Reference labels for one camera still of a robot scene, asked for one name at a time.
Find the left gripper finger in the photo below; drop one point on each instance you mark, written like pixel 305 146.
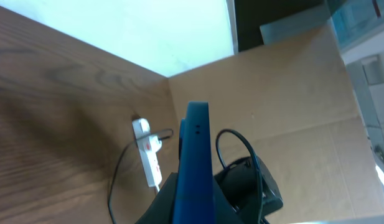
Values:
pixel 161 209

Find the blue Samsung Galaxy smartphone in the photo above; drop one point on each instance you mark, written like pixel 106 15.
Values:
pixel 194 200

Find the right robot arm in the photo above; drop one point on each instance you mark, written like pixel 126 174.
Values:
pixel 250 202

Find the white USB charger plug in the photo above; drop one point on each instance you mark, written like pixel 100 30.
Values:
pixel 152 144

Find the white power strip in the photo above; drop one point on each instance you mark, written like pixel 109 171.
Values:
pixel 141 129

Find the cardboard panel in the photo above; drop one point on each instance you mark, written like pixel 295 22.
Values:
pixel 294 103

